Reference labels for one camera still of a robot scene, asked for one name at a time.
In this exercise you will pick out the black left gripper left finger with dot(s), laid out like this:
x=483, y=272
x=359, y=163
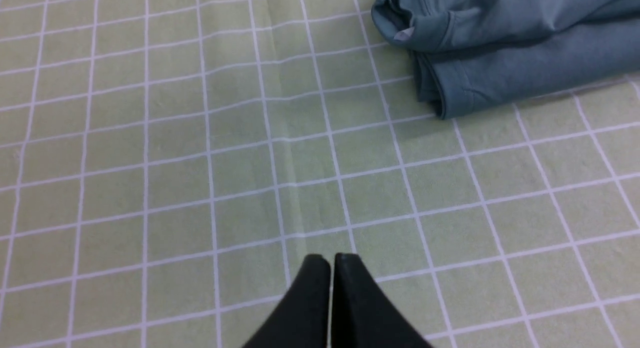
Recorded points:
x=301, y=318

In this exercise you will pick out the green long sleeve shirt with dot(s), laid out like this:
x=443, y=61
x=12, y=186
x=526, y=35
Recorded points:
x=470, y=55

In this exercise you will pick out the green checkered tablecloth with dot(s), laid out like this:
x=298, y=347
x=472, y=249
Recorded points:
x=167, y=164

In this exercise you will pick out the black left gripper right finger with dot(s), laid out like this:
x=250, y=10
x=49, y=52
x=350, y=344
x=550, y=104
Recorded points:
x=362, y=315

